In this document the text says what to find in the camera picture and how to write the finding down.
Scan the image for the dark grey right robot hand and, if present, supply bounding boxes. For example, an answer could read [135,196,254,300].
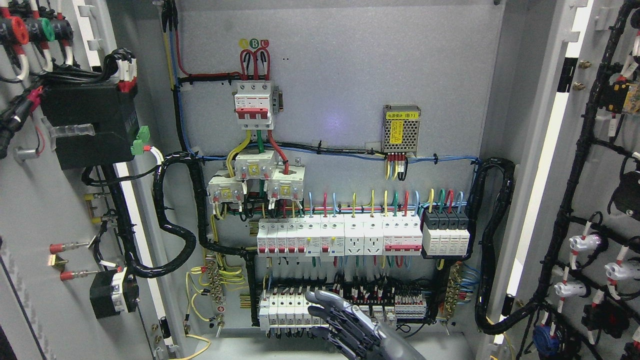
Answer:
[305,289,425,360]

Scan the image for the grey cabinet door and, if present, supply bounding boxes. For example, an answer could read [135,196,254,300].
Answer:
[1,0,202,360]
[475,0,640,360]

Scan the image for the relay and terminal row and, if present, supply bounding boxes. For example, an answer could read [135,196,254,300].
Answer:
[323,275,429,326]

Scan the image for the white lower breaker row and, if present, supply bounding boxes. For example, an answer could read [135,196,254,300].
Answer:
[258,286,329,336]

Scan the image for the white socket breaker row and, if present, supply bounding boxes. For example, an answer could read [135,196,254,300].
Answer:
[256,213,423,258]

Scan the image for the black surge protector block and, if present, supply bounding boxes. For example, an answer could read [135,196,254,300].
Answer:
[421,210,470,261]

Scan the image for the white current transformers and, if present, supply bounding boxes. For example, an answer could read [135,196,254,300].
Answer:
[207,150,306,215]

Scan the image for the metal mesh power supply module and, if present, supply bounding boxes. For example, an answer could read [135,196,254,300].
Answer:
[381,104,421,156]

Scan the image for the red main circuit breaker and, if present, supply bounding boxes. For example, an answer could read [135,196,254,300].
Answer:
[234,80,275,131]

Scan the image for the black digital power meter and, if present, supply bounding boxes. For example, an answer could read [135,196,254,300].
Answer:
[40,81,140,170]

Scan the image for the black right cable conduit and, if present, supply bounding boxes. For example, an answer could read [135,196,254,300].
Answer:
[462,157,538,336]

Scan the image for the black cable conduit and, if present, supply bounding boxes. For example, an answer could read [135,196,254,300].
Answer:
[102,151,258,326]
[462,157,538,336]

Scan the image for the black left cable conduit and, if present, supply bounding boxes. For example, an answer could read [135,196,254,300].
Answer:
[102,151,258,326]

